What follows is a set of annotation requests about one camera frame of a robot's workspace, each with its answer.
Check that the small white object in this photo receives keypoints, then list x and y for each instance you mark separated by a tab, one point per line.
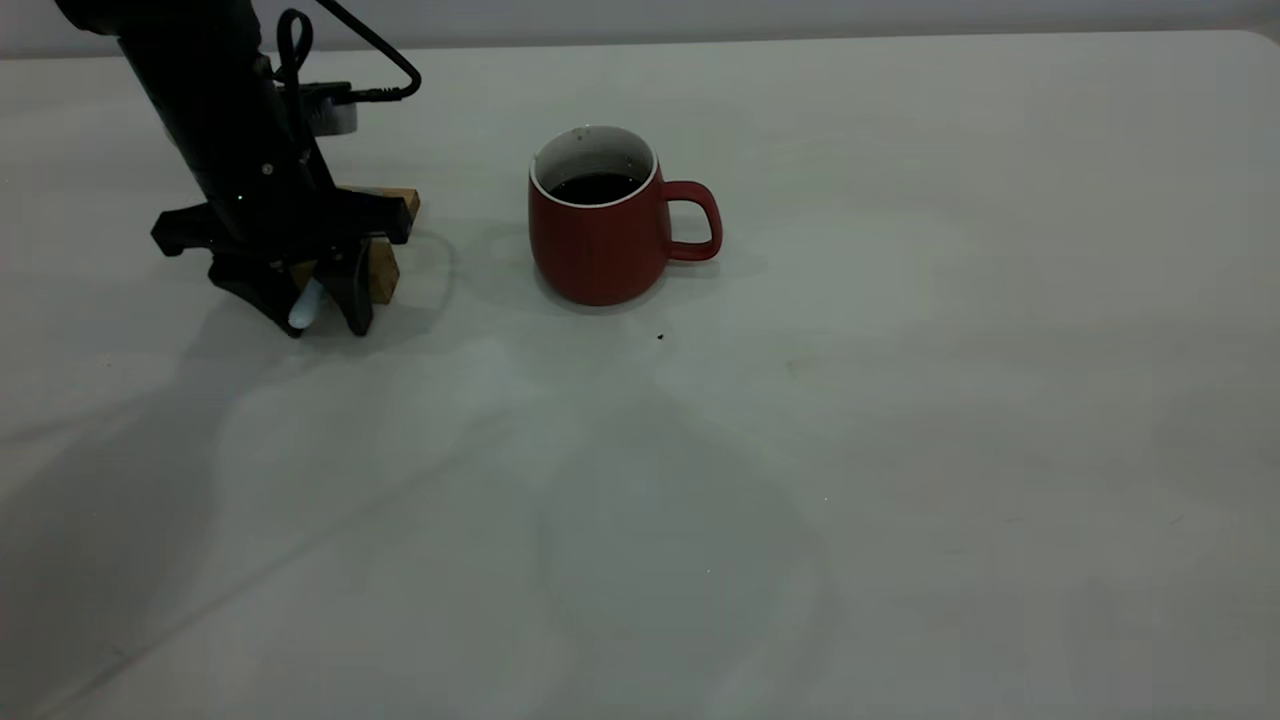
305	310

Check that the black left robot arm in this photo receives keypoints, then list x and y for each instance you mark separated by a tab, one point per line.
200	70

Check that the dark coffee liquid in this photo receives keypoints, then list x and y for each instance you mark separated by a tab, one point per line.
595	188

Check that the flat rectangular wooden block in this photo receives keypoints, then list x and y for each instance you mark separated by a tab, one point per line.
414	203

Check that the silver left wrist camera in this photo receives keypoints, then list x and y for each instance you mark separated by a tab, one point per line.
335	118

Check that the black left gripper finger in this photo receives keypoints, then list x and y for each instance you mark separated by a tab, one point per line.
355	290
255	285

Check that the red ceramic mug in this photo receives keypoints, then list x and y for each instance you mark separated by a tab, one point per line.
600	250

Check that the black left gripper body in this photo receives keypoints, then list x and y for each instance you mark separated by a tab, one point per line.
270	215

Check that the arched wooden block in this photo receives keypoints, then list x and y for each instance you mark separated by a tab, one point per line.
385	272

